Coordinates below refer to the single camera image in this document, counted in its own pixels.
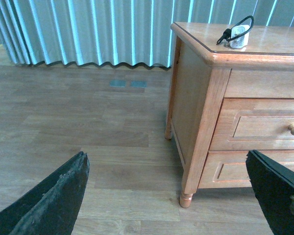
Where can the light wooden nightstand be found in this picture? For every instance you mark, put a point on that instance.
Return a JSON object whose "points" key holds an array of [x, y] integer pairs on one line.
{"points": [[205, 74]]}

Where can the wooden drawer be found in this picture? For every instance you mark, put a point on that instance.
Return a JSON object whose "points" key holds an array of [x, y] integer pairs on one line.
{"points": [[262, 124], [227, 169]]}

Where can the pale blue pleated curtain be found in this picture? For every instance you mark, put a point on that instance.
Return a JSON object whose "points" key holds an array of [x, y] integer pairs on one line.
{"points": [[118, 31]]}

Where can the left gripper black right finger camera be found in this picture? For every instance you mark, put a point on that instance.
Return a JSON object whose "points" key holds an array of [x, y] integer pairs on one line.
{"points": [[273, 185]]}

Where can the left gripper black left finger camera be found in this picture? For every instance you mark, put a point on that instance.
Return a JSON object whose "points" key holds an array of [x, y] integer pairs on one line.
{"points": [[52, 206]]}

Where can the white charger adapter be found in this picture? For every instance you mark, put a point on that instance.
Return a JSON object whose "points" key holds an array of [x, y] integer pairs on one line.
{"points": [[241, 41]]}

